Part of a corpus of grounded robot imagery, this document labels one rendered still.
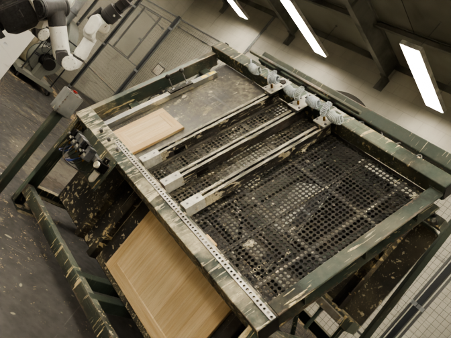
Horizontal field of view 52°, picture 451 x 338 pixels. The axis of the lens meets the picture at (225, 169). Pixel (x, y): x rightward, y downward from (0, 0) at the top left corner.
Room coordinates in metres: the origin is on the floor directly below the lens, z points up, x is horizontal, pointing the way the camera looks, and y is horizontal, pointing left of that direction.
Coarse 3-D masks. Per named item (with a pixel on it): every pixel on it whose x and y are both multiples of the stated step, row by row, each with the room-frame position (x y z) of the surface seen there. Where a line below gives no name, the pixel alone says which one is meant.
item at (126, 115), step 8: (208, 72) 3.64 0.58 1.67; (216, 72) 3.63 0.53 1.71; (192, 80) 3.58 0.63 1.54; (200, 80) 3.57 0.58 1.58; (208, 80) 3.62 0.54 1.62; (184, 88) 3.52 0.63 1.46; (192, 88) 3.56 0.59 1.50; (160, 96) 3.47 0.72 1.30; (168, 96) 3.47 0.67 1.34; (176, 96) 3.51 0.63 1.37; (144, 104) 3.41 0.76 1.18; (152, 104) 3.42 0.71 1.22; (128, 112) 3.35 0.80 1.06; (136, 112) 3.37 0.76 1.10; (112, 120) 3.30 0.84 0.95; (120, 120) 3.32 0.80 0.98
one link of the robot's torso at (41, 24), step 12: (0, 0) 2.33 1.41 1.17; (12, 0) 2.36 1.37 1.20; (24, 0) 2.37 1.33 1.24; (0, 12) 2.35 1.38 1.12; (12, 12) 2.37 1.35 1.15; (24, 12) 2.40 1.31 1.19; (0, 24) 2.41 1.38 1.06; (12, 24) 2.40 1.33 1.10; (24, 24) 2.43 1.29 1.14; (36, 24) 2.48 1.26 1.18
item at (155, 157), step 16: (272, 80) 3.21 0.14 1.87; (288, 80) 3.30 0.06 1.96; (272, 96) 3.27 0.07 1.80; (240, 112) 3.16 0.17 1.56; (208, 128) 3.05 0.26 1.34; (224, 128) 3.14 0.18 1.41; (176, 144) 2.96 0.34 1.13; (192, 144) 3.04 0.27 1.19; (144, 160) 2.87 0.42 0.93; (160, 160) 2.94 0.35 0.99
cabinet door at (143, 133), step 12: (144, 120) 3.29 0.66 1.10; (156, 120) 3.28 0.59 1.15; (168, 120) 3.26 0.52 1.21; (120, 132) 3.22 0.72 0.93; (132, 132) 3.21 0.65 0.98; (144, 132) 3.19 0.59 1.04; (156, 132) 3.17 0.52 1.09; (168, 132) 3.15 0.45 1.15; (132, 144) 3.10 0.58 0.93; (144, 144) 3.08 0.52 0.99
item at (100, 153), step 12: (72, 132) 3.13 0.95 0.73; (84, 132) 3.24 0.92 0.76; (72, 144) 3.07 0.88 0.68; (84, 144) 3.01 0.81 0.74; (96, 144) 3.11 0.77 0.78; (72, 156) 3.19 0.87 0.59; (84, 156) 2.95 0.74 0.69; (96, 156) 2.98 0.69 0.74; (108, 156) 2.99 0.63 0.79; (84, 168) 3.07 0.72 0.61; (96, 168) 2.89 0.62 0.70; (108, 168) 2.92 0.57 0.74; (96, 180) 2.95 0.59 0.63
